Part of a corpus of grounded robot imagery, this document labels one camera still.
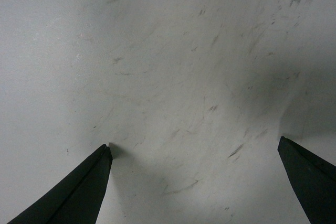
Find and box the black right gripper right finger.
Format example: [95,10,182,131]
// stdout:
[278,136,335,223]

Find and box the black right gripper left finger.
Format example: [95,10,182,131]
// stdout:
[10,144,113,223]

